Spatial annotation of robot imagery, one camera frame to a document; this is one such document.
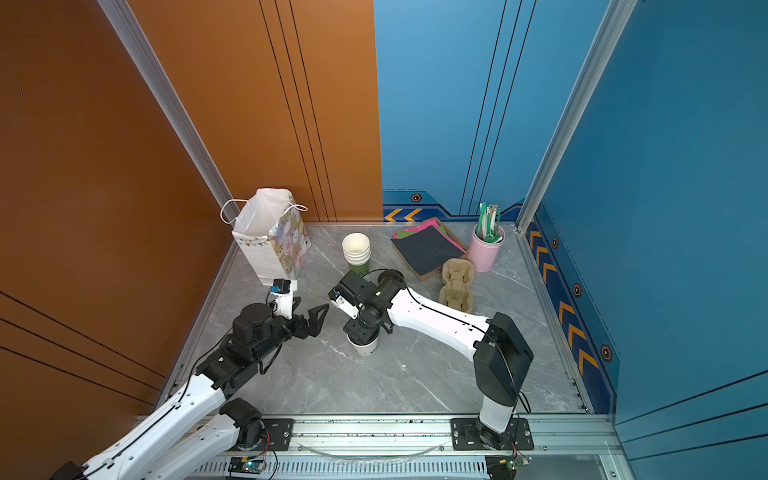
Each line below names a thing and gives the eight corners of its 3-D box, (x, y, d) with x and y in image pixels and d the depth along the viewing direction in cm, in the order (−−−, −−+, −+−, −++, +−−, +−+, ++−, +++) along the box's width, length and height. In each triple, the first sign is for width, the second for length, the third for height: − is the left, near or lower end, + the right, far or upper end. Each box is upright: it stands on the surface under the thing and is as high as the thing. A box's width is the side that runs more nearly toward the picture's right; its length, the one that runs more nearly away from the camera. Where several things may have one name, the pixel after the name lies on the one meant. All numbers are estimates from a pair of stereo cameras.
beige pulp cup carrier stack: (437, 307, 99) (439, 297, 94) (442, 267, 109) (444, 256, 104) (468, 312, 97) (472, 302, 92) (470, 271, 108) (473, 261, 103)
